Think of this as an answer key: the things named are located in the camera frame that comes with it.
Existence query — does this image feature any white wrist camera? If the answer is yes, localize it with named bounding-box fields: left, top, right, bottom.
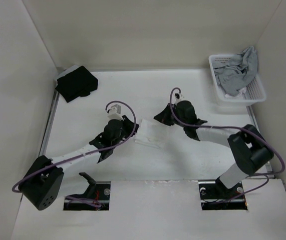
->
left=107, top=104, right=123, bottom=121
left=174, top=92, right=185, bottom=105

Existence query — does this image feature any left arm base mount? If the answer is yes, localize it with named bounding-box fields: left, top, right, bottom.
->
left=63, top=172, right=111, bottom=211

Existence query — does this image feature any folded black tank top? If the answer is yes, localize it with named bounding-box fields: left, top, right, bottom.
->
left=55, top=66, right=98, bottom=103

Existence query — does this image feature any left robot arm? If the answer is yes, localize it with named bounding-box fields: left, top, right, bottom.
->
left=18, top=115, right=139, bottom=211

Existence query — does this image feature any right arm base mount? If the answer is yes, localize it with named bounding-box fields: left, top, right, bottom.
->
left=198, top=181, right=247, bottom=211

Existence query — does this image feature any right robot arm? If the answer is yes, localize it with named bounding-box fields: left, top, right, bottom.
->
left=154, top=100, right=274, bottom=198

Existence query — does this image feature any white folded tank top underneath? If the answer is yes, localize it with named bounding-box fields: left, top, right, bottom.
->
left=55, top=65, right=79, bottom=81

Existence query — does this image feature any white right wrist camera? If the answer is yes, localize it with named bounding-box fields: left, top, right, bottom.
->
left=174, top=92, right=185, bottom=105

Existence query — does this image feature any grey tank top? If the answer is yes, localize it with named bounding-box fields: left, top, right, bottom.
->
left=212, top=46, right=258, bottom=98

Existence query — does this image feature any white plastic basket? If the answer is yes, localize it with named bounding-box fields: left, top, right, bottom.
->
left=208, top=54, right=266, bottom=108

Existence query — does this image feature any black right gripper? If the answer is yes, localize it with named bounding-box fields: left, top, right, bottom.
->
left=154, top=103, right=187, bottom=128

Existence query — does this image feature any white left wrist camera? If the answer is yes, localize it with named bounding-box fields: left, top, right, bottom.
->
left=107, top=104, right=123, bottom=121

